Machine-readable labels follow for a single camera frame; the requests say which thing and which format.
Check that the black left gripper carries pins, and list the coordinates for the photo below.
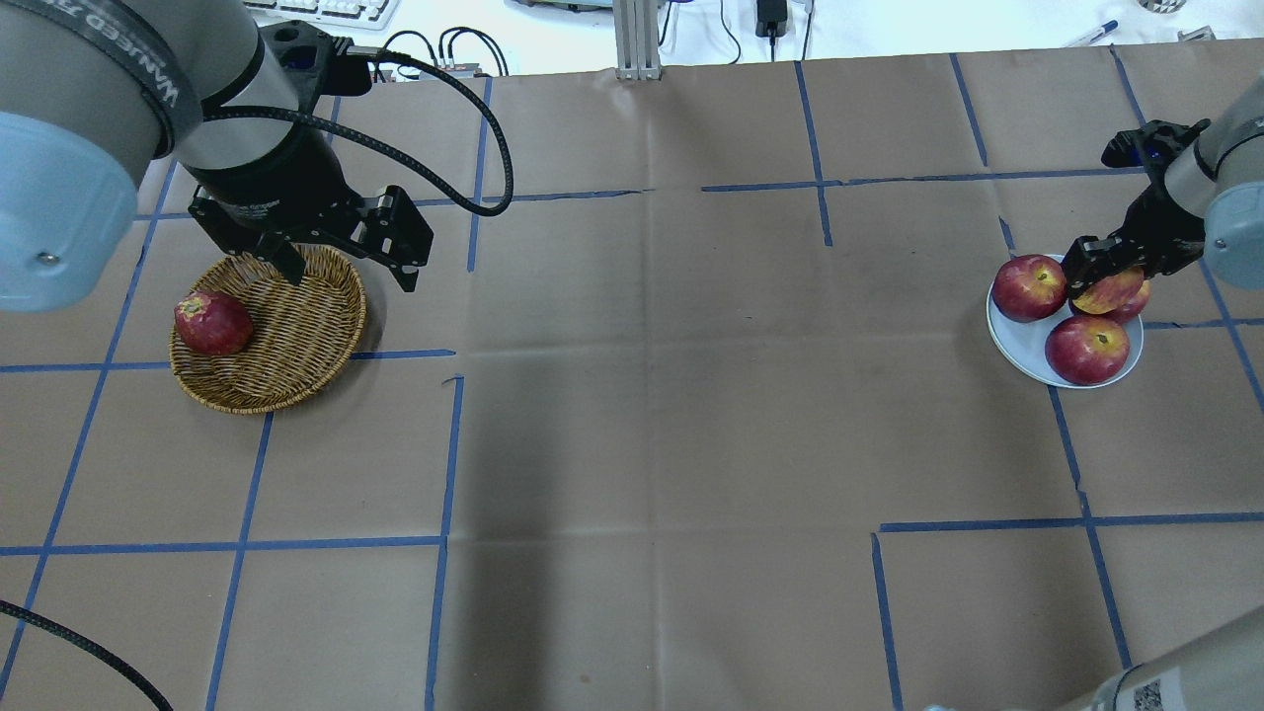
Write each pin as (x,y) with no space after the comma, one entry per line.
(278,176)

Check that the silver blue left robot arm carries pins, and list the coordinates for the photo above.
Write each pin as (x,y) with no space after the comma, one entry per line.
(93,91)

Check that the aluminium frame post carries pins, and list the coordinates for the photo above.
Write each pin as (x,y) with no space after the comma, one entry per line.
(637,32)

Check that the dark red apple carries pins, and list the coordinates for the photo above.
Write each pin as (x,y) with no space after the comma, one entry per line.
(213,323)

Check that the red apple on plate front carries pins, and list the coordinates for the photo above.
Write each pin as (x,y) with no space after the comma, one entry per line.
(1087,350)

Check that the red apple on plate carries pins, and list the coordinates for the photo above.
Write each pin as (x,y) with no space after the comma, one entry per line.
(1087,350)
(1133,307)
(1029,288)

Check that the red yellow striped apple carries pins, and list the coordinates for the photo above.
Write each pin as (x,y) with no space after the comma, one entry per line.
(1110,293)

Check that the red apple on plate back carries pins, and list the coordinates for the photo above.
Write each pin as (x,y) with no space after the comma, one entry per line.
(1133,307)

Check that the blue pen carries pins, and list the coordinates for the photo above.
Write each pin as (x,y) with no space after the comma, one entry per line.
(1096,34)

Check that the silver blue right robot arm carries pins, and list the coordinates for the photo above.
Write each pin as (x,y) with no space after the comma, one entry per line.
(1203,201)

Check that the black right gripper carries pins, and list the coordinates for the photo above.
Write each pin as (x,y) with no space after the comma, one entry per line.
(1157,222)

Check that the red apple on plate left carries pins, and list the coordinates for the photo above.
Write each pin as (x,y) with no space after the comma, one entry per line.
(1029,288)

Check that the white keyboard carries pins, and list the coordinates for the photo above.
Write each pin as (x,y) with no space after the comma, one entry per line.
(368,15)

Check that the light blue plate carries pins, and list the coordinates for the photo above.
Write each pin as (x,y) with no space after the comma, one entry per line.
(1035,326)

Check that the black power adapter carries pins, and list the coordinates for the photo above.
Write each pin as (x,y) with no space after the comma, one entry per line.
(771,18)

